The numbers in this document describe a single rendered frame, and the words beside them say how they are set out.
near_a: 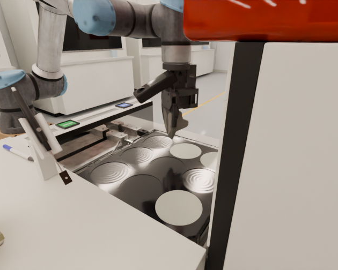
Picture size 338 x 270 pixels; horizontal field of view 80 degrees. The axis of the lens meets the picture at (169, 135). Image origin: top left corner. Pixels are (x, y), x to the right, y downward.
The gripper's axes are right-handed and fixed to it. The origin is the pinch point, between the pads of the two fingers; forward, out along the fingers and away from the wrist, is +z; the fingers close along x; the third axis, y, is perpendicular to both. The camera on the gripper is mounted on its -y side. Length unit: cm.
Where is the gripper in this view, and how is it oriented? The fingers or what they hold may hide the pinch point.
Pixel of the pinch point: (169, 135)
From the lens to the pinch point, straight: 59.8
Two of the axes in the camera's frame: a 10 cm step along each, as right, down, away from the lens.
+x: -3.9, -3.9, 8.3
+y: 9.2, -1.7, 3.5
